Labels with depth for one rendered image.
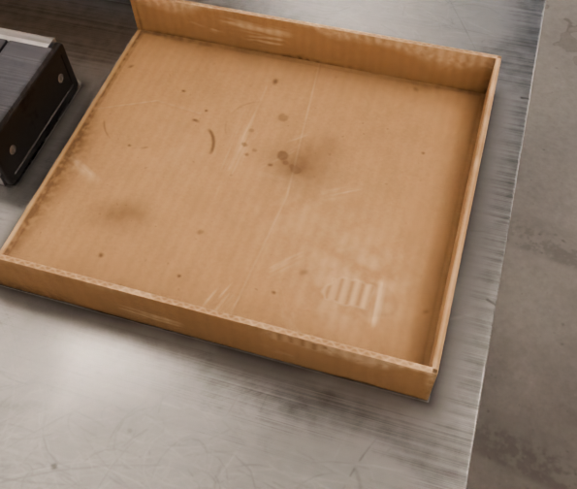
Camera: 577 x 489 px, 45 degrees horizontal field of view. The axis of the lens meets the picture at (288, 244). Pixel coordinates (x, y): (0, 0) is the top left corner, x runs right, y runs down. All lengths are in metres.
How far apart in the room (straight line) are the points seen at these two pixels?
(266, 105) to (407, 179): 0.13
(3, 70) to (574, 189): 1.31
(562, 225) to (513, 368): 0.36
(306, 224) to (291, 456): 0.16
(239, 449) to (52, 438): 0.11
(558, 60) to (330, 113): 1.41
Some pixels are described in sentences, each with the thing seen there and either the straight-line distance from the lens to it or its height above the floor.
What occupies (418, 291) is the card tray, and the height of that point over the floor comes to 0.83.
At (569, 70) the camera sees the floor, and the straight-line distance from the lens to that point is 1.90.
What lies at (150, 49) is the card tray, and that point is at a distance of 0.61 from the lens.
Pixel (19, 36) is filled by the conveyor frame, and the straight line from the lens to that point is 0.59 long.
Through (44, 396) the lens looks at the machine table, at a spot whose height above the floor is 0.83.
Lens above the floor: 1.23
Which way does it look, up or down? 57 degrees down
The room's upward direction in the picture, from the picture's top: 3 degrees counter-clockwise
